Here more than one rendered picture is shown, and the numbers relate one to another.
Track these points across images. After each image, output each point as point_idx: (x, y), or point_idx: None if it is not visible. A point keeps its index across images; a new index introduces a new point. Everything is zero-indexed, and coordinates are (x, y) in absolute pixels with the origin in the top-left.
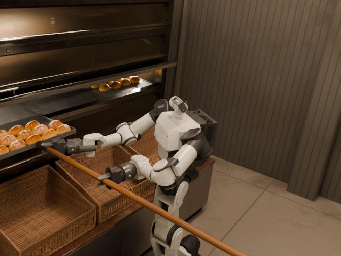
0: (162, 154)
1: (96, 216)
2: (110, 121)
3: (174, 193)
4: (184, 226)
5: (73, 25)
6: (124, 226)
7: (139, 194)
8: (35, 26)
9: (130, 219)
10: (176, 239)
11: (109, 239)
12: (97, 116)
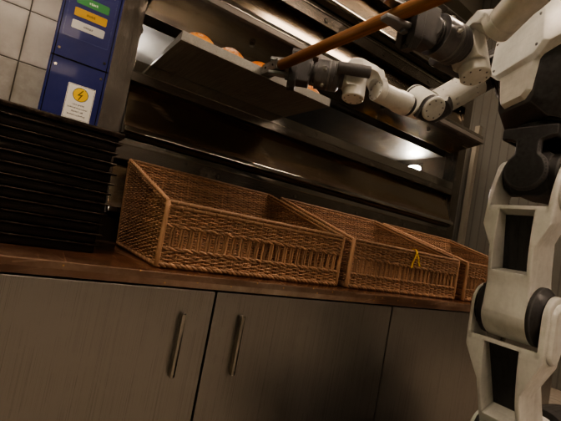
0: (517, 83)
1: (341, 271)
2: (375, 190)
3: (548, 182)
4: None
5: (348, 5)
6: (394, 323)
7: (427, 280)
8: None
9: (408, 317)
10: (557, 322)
11: (361, 332)
12: (357, 172)
